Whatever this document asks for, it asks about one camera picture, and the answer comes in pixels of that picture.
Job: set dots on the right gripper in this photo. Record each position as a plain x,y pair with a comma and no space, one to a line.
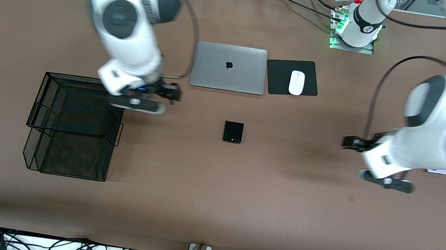
164,89

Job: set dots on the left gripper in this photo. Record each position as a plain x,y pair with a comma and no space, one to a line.
361,143

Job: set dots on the black flip phone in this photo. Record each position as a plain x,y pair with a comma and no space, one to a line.
233,131

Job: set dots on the lavender flip phone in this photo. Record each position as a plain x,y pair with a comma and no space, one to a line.
434,171

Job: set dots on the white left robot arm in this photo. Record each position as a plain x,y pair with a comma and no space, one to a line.
443,112

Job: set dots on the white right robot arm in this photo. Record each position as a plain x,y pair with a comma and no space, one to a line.
130,42

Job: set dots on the grey closed laptop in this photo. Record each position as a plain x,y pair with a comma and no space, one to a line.
213,71

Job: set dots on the small clear tape piece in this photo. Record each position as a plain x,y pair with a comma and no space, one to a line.
350,198

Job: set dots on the white computer mouse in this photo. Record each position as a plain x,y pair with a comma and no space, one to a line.
296,83

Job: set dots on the black mouse pad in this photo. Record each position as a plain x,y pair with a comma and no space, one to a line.
277,78

